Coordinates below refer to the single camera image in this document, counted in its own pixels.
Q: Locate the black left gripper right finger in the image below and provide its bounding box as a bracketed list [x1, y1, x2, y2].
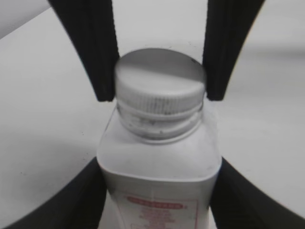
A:
[210, 159, 305, 229]

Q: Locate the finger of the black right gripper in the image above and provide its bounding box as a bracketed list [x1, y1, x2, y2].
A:
[203, 0, 264, 101]
[49, 0, 119, 102]

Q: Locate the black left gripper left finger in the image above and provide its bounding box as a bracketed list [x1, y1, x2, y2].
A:
[6, 157, 107, 229]

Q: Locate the white yogurt drink bottle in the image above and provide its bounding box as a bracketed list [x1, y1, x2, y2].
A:
[97, 99, 222, 229]

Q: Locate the white screw cap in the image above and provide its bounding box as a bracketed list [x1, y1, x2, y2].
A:
[115, 48, 205, 115]

